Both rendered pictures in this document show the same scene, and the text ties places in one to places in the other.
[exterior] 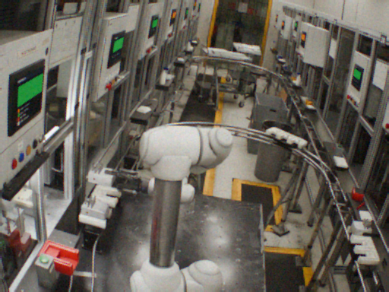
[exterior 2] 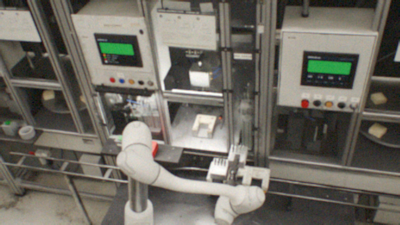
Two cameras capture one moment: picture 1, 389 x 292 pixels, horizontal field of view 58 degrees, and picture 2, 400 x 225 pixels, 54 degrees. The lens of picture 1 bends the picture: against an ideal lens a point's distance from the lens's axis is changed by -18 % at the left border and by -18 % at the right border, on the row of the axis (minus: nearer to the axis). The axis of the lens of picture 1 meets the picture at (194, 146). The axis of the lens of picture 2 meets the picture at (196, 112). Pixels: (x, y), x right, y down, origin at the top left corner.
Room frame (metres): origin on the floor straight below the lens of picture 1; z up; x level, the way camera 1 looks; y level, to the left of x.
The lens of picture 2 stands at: (2.06, -1.13, 2.73)
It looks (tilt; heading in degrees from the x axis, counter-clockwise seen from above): 40 degrees down; 107
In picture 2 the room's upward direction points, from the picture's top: 6 degrees counter-clockwise
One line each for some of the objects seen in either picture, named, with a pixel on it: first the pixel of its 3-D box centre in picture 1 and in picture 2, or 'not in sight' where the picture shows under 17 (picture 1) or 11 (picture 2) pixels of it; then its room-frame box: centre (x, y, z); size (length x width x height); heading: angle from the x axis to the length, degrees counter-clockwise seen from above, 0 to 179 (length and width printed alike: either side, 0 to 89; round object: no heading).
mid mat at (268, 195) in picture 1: (257, 204); not in sight; (3.69, -0.72, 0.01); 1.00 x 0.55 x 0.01; 178
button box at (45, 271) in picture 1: (43, 270); (124, 143); (1.05, 0.49, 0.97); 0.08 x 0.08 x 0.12; 88
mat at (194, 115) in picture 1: (202, 114); not in sight; (6.18, -0.03, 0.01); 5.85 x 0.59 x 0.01; 178
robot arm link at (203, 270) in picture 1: (201, 282); not in sight; (1.35, -0.13, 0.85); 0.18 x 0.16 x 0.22; 110
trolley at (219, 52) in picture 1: (222, 74); not in sight; (7.12, -0.27, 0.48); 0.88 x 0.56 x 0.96; 106
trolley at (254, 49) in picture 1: (245, 65); not in sight; (8.38, -0.71, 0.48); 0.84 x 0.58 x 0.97; 6
